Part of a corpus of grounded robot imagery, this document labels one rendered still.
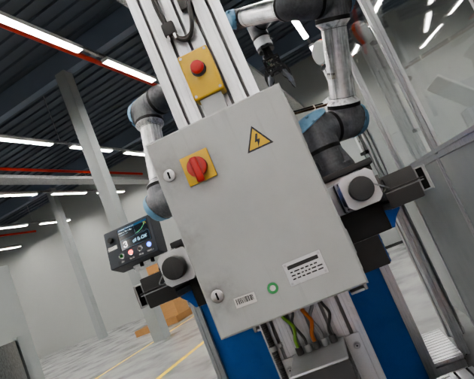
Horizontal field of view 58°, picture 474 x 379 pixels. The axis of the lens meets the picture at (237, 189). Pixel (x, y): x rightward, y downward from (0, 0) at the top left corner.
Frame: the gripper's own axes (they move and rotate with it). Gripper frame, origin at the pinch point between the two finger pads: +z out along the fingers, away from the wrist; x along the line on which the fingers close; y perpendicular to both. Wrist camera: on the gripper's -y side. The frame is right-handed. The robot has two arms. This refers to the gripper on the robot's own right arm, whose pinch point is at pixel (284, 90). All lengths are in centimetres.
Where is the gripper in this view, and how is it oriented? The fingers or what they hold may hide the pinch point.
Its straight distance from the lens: 190.3
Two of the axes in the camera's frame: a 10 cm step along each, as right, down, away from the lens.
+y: -2.1, -0.5, -9.8
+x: 9.0, -4.0, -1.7
